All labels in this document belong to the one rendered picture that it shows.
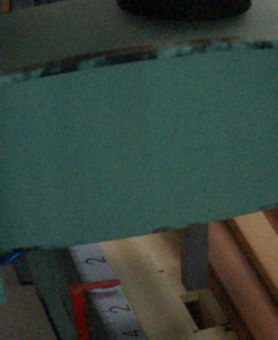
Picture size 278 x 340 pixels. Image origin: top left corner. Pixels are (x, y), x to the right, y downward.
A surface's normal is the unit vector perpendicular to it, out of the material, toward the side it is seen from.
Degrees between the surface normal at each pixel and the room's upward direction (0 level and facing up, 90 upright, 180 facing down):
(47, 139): 90
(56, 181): 90
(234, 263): 0
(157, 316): 0
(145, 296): 0
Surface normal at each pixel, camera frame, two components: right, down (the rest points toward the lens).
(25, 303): -0.04, -0.89
